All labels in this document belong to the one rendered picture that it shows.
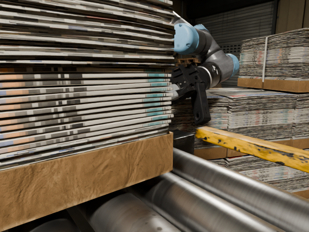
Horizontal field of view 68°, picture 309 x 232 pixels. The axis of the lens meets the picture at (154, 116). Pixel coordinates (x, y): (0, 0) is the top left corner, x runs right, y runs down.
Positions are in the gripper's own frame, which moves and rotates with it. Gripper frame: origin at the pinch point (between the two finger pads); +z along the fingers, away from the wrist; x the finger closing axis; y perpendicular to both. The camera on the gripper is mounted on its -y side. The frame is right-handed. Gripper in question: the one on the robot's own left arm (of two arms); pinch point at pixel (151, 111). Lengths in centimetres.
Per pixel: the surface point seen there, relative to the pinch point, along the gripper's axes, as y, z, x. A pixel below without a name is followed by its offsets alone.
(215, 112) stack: -8.8, -27.6, -9.7
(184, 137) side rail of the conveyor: -9.0, 5.2, 13.9
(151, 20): 2.8, 15.3, 33.7
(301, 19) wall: 77, -719, -244
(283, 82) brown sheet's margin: -13, -64, -5
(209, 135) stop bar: -10.5, 4.3, 19.3
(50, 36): 3.3, 24.3, 33.9
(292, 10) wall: 114, -726, -253
